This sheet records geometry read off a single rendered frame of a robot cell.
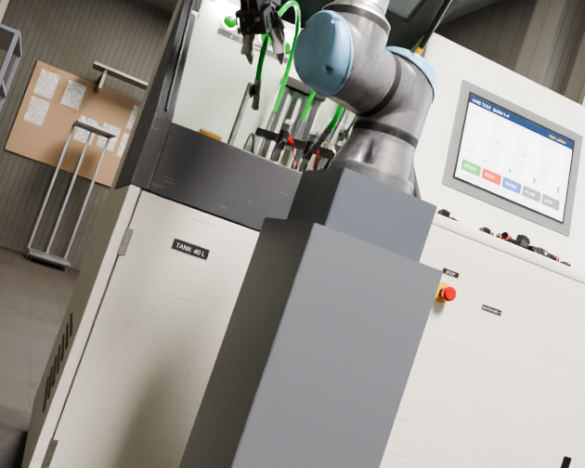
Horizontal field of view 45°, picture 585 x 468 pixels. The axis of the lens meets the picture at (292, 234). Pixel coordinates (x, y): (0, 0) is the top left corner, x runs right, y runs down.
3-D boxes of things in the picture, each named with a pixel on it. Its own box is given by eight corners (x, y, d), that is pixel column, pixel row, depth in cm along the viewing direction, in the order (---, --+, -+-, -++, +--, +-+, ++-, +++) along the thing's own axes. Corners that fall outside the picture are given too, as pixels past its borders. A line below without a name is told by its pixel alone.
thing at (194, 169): (148, 190, 151) (172, 121, 152) (146, 190, 155) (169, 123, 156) (393, 279, 170) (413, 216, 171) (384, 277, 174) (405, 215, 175)
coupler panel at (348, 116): (310, 168, 215) (342, 75, 217) (306, 169, 219) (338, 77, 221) (346, 183, 219) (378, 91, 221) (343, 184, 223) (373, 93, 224)
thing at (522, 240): (505, 244, 186) (512, 225, 186) (483, 242, 196) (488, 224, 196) (572, 271, 193) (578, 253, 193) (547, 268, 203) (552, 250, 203)
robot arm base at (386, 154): (426, 202, 116) (445, 147, 116) (348, 170, 110) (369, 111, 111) (383, 201, 130) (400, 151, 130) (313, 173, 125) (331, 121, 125)
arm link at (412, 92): (433, 148, 120) (457, 74, 121) (382, 117, 111) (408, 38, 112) (383, 144, 129) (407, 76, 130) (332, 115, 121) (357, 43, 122)
